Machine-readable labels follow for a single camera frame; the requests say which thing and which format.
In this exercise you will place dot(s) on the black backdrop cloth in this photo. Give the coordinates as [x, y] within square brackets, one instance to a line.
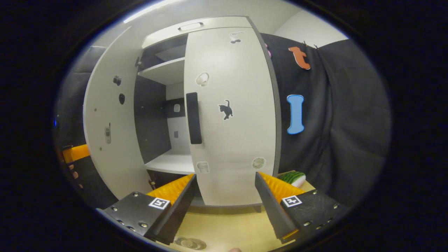
[73, 105]
[343, 140]

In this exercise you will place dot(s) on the white and grey cabinet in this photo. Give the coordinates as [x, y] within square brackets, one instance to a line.
[154, 119]

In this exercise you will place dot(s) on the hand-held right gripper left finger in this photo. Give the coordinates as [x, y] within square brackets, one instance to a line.
[178, 210]

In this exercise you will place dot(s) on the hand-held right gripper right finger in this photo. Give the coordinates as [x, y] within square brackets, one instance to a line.
[271, 210]

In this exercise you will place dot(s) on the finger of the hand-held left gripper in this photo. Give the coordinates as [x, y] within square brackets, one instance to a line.
[76, 153]

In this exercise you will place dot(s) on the white cabinet door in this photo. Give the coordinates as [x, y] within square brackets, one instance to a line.
[105, 105]
[238, 147]

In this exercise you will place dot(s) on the green white toy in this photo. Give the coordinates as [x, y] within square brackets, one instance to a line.
[292, 177]

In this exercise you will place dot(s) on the metal door hinge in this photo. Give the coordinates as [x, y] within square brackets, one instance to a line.
[139, 63]
[152, 184]

